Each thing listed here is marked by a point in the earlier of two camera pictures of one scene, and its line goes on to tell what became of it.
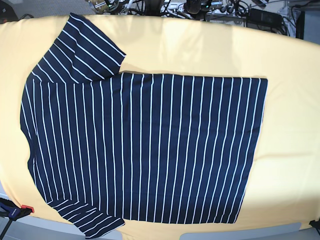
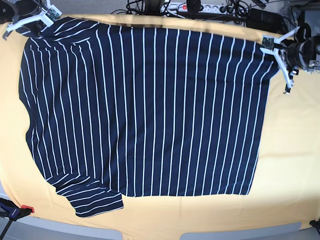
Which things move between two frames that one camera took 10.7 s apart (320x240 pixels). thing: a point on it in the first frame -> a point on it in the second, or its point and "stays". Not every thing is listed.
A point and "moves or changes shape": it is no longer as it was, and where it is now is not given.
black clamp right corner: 315,224 stays
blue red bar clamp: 12,211 stays
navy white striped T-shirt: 107,147 moves or changes shape
